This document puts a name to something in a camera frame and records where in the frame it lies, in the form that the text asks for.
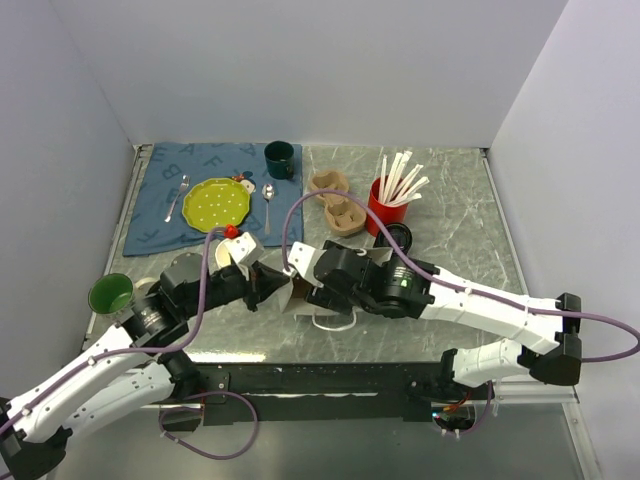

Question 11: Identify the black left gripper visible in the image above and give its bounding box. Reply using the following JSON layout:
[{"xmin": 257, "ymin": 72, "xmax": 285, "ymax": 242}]
[{"xmin": 182, "ymin": 258, "xmax": 290, "ymax": 318}]

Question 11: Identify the light blue paper bag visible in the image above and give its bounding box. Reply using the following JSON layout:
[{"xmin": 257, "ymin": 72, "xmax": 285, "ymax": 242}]
[{"xmin": 275, "ymin": 241, "xmax": 392, "ymax": 331}]

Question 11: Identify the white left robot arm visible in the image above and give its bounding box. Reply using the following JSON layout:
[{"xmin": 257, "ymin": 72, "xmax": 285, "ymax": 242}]
[{"xmin": 1, "ymin": 254, "xmax": 289, "ymax": 479}]

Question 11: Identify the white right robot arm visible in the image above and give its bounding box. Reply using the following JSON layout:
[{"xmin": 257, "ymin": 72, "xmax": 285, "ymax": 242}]
[{"xmin": 288, "ymin": 242, "xmax": 582, "ymax": 399}]

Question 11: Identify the stack of brown paper cups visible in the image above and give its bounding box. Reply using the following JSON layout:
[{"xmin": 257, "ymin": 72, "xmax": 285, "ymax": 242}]
[{"xmin": 214, "ymin": 239, "xmax": 234, "ymax": 269}]

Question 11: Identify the brown pulp cup carrier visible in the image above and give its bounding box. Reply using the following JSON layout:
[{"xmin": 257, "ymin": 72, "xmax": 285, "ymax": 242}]
[{"xmin": 308, "ymin": 170, "xmax": 367, "ymax": 237}]

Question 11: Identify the stack of black lids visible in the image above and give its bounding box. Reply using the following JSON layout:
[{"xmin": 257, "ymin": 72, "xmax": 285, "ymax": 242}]
[{"xmin": 373, "ymin": 223, "xmax": 413, "ymax": 254}]

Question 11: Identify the red cup holder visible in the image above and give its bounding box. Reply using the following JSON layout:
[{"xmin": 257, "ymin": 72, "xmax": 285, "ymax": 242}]
[{"xmin": 365, "ymin": 177, "xmax": 409, "ymax": 237}]

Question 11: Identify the silver spoon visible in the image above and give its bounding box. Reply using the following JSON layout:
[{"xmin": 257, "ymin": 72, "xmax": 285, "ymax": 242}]
[{"xmin": 261, "ymin": 184, "xmax": 275, "ymax": 235}]

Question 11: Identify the yellow-green dotted plate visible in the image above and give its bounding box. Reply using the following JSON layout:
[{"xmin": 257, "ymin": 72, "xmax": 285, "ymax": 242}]
[{"xmin": 182, "ymin": 178, "xmax": 251, "ymax": 233}]

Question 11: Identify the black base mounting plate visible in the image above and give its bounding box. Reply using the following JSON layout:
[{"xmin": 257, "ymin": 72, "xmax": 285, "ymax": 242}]
[{"xmin": 138, "ymin": 360, "xmax": 494, "ymax": 427}]

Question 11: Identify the dark green mug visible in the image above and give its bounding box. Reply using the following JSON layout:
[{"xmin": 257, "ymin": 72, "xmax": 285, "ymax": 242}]
[{"xmin": 264, "ymin": 140, "xmax": 295, "ymax": 180}]

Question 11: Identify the silver fork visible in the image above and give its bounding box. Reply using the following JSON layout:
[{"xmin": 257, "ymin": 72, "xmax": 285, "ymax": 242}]
[{"xmin": 164, "ymin": 174, "xmax": 191, "ymax": 223}]

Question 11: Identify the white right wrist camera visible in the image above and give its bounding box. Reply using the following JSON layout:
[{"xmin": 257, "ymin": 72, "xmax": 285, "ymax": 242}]
[{"xmin": 283, "ymin": 242, "xmax": 324, "ymax": 283}]

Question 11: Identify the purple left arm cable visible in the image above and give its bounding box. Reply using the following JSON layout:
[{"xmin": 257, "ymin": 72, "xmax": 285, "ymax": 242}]
[{"xmin": 0, "ymin": 227, "xmax": 229, "ymax": 436}]

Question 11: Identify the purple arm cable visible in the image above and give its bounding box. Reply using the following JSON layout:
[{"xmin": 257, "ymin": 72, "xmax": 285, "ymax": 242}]
[
  {"xmin": 282, "ymin": 189, "xmax": 640, "ymax": 364},
  {"xmin": 0, "ymin": 227, "xmax": 229, "ymax": 436}
]

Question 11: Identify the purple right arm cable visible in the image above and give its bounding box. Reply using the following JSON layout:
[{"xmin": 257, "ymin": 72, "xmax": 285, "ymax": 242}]
[{"xmin": 282, "ymin": 189, "xmax": 640, "ymax": 364}]

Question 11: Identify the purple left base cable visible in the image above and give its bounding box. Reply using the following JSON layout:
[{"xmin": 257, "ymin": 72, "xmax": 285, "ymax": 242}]
[{"xmin": 158, "ymin": 390, "xmax": 259, "ymax": 459}]

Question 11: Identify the aluminium frame rail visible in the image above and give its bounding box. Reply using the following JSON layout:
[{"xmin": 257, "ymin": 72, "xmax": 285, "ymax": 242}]
[{"xmin": 494, "ymin": 379, "xmax": 579, "ymax": 404}]

